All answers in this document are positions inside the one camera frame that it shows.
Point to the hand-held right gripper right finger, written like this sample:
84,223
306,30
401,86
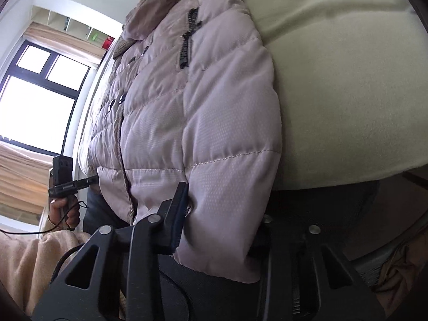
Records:
271,240

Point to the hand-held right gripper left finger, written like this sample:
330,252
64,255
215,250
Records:
179,214

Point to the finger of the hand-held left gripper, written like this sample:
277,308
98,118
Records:
87,181

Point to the mauve hooded puffer jacket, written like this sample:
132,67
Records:
200,107

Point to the person's left hand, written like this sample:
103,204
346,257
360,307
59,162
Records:
55,212

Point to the person's dark pants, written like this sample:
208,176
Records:
100,210

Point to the beige curtain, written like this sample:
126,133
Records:
20,177
67,41

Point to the black framed window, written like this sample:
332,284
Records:
33,113

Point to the brown cloth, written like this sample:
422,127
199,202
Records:
401,274

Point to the red box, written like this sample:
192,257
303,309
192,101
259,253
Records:
107,42

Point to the green container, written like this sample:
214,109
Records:
94,36

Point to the bed with beige sheet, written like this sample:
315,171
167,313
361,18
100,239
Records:
334,90

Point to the white wall shelf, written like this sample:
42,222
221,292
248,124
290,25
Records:
50,16

